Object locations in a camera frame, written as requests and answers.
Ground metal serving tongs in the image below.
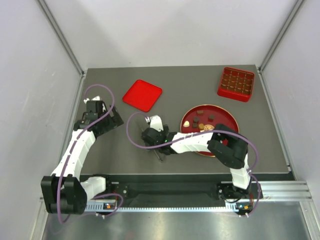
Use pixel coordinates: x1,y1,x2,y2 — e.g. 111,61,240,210
136,120,165,163

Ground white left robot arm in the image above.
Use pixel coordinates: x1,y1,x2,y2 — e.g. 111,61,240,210
40,96,124,215

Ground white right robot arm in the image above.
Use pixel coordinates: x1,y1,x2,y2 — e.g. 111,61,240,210
141,123,252,199

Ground white heart chocolate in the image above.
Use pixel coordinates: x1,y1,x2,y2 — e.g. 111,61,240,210
183,121,190,127

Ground golden ridged chocolate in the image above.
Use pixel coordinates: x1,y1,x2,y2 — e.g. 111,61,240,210
198,123,205,130

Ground dark heart chocolate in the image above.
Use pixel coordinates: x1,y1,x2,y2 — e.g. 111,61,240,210
208,114,215,122

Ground red compartment chocolate box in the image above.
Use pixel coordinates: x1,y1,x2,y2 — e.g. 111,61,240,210
217,66,255,103

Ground red rectangular lid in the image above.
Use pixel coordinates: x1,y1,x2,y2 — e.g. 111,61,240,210
122,79,163,113

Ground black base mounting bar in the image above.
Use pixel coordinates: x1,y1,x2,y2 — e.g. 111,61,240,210
108,174,231,200

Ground round dark red plate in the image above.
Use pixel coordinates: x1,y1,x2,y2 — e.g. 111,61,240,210
180,104,240,158

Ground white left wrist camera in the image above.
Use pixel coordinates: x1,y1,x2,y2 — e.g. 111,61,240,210
83,95,101,104

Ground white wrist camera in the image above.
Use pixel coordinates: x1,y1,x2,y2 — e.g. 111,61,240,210
144,115,164,132
83,95,101,104

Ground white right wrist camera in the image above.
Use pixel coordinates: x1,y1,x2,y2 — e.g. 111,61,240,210
144,115,164,132

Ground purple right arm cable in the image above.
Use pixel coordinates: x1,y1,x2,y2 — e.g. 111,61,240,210
125,112,263,218

